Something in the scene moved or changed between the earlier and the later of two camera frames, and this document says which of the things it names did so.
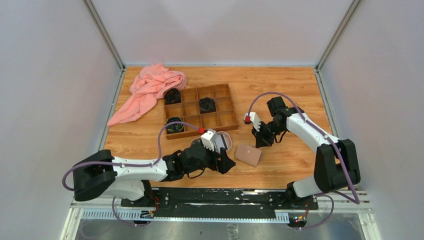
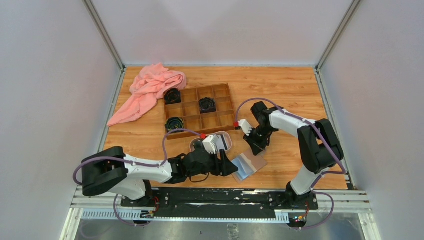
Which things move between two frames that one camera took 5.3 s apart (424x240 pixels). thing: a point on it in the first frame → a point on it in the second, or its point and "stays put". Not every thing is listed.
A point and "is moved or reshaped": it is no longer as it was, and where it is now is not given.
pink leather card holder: (248, 154) is moved or reshaped
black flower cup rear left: (172, 96) stays put
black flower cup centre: (207, 105) stays put
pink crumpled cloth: (151, 83) stays put
